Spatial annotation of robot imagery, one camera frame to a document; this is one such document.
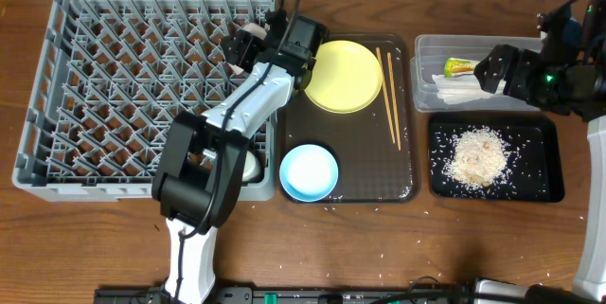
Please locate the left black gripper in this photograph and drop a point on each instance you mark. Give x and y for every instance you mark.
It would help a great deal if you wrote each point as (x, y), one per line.
(247, 46)

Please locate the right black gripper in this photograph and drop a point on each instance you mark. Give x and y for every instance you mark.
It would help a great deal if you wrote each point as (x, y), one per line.
(524, 62)

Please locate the green yellow snack wrapper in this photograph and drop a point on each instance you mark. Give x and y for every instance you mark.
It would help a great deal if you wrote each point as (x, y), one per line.
(455, 67)

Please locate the white plastic cup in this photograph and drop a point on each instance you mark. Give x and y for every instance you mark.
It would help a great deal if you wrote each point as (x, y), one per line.
(252, 168)

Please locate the light blue bowl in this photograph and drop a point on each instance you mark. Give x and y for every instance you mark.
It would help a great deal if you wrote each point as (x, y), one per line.
(308, 173)

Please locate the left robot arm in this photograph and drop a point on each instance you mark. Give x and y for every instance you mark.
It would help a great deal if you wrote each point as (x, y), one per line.
(199, 177)

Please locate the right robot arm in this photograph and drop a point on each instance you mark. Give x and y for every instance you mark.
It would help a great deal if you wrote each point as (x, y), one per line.
(567, 76)

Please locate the clear plastic waste bin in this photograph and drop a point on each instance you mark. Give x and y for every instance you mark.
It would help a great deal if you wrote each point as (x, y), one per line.
(432, 92)

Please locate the pile of rice waste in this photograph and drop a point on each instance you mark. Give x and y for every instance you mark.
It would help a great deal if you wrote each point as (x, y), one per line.
(478, 159)

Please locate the black rectangular tray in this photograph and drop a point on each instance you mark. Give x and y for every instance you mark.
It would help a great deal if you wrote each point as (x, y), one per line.
(530, 145)

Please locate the right wooden chopstick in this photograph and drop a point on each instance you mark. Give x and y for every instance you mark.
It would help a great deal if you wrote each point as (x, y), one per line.
(394, 100)

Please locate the wooden chopstick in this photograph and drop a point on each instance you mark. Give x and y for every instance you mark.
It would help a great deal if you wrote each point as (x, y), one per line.
(394, 100)
(385, 95)

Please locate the yellow round plate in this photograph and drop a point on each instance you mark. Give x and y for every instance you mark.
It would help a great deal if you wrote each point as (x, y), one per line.
(345, 79)

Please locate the left wooden chopstick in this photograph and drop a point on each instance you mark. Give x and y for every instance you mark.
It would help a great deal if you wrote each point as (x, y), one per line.
(385, 95)

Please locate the grey plastic dish rack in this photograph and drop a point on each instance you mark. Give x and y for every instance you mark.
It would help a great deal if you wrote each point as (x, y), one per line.
(111, 77)

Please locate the dark brown serving tray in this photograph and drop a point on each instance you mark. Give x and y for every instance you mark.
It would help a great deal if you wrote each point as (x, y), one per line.
(371, 168)

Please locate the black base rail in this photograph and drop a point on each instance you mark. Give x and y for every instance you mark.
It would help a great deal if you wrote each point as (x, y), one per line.
(242, 295)

